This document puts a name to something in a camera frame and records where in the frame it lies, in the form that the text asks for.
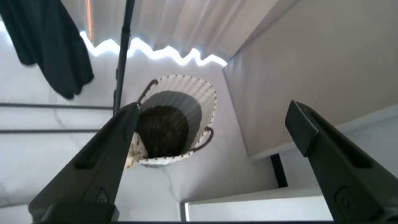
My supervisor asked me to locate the black short-sleeved shirt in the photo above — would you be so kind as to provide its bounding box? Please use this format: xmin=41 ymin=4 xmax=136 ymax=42
xmin=0 ymin=0 xmax=95 ymax=100

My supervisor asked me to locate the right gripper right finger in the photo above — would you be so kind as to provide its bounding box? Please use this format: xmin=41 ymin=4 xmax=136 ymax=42
xmin=285 ymin=99 xmax=398 ymax=222

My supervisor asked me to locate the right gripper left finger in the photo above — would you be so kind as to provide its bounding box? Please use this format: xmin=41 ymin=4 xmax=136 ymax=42
xmin=27 ymin=101 xmax=140 ymax=222

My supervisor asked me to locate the white laundry basket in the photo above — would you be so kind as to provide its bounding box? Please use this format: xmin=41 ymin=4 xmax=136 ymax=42
xmin=136 ymin=73 xmax=218 ymax=167

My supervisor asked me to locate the black clothes rack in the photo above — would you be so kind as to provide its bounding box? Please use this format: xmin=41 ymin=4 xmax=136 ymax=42
xmin=0 ymin=0 xmax=136 ymax=135

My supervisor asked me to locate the pink clothes hanger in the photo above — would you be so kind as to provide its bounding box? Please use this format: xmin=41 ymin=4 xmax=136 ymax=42
xmin=85 ymin=0 xmax=94 ymax=42

